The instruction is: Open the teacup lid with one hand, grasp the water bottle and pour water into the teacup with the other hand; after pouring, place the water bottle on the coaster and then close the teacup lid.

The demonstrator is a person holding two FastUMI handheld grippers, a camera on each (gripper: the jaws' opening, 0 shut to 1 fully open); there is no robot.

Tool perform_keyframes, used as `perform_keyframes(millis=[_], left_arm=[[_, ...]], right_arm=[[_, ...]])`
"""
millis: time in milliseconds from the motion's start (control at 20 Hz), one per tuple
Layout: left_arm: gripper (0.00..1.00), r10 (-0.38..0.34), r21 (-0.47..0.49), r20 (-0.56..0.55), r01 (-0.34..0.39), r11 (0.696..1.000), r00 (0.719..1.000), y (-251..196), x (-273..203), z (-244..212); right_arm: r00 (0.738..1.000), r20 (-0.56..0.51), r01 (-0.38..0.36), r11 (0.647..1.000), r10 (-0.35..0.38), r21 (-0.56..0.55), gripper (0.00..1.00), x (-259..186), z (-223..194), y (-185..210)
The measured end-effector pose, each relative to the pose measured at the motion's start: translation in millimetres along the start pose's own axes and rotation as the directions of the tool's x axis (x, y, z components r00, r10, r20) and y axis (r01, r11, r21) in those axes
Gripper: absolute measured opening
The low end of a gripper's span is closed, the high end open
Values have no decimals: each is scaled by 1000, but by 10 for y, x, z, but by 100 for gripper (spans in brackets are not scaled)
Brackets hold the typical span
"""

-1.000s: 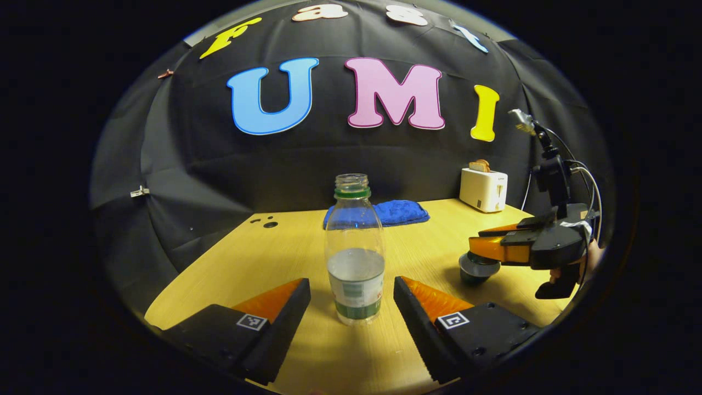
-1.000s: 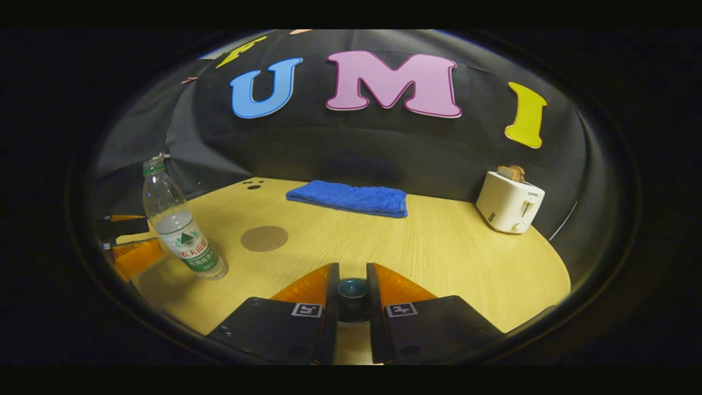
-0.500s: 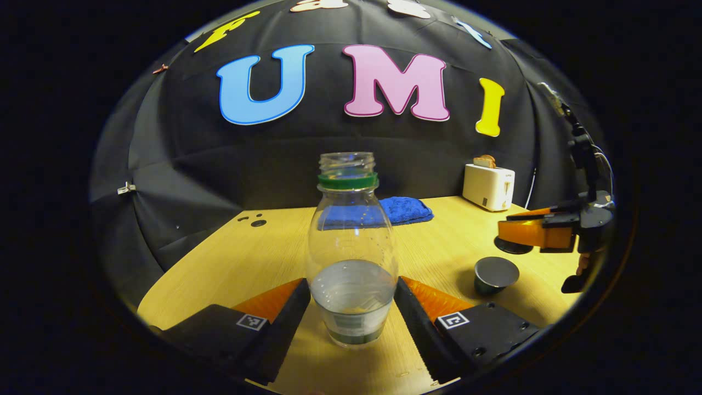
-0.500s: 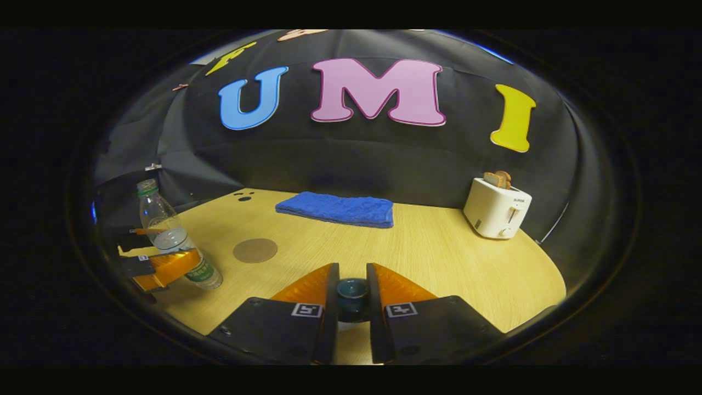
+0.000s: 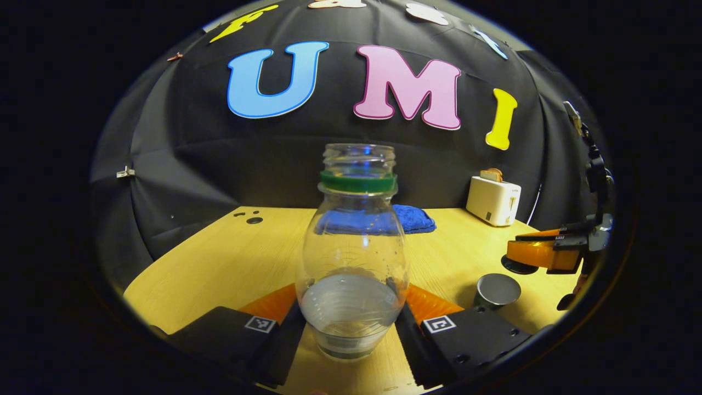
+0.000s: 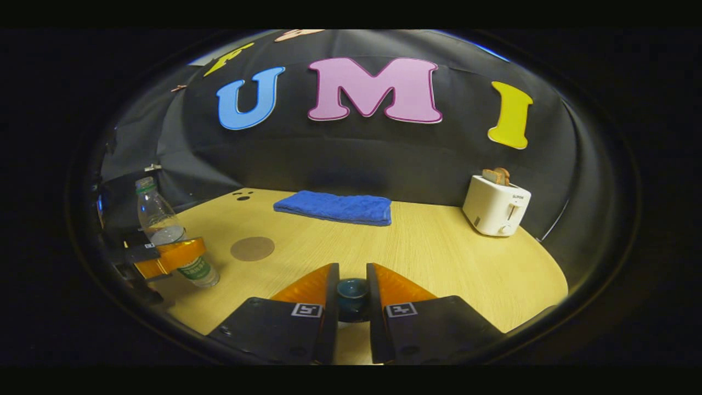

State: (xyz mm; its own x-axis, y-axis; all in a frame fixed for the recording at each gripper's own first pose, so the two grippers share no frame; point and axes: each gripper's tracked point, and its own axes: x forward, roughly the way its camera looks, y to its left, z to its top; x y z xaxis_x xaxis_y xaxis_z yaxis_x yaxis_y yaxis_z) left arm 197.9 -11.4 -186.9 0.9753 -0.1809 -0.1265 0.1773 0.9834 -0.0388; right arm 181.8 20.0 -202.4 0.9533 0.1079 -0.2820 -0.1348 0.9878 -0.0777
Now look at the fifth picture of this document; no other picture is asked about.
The orange clip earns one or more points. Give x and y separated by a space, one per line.
175 56

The toast slice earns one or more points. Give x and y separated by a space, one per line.
492 174

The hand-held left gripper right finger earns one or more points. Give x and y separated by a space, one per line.
411 340

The white toaster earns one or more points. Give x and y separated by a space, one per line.
492 200

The metal clip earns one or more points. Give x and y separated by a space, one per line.
125 173

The blue folded towel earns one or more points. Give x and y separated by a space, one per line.
417 219

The clear plastic water bottle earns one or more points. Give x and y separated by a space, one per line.
354 263

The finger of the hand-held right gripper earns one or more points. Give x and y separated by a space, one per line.
540 255
548 236

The black backdrop cloth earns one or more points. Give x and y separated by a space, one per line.
219 148

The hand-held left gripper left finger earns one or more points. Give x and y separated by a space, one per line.
282 343

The grey teacup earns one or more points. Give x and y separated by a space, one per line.
496 291

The black teacup lid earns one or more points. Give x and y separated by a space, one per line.
518 267

